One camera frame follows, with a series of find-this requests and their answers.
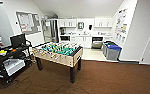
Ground white base cabinet with doors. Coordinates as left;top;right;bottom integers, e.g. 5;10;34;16
59;34;93;49

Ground black built-in microwave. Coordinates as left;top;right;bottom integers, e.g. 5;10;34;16
60;35;71;42

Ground green foosball table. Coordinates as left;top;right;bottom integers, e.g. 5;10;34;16
31;41;84;84

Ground steel paper towel dispenser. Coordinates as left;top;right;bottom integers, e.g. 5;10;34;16
77;21;85;30

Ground stainless steel refrigerator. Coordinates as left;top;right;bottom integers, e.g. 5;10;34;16
40;17;60;44

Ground grey bin with green lid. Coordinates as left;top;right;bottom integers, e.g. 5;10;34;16
102;40;115;56

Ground grey bin with blue lid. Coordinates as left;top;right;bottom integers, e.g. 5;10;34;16
105;44;123;62

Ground black computer monitor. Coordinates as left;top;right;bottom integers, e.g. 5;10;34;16
9;33;27;49

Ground yellow round object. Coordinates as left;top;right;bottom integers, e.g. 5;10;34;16
0;49;8;55

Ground white three-door wall cabinet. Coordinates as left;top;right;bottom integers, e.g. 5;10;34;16
93;17;114;28

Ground paper posters on wall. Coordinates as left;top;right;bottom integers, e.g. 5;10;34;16
114;8;129;44

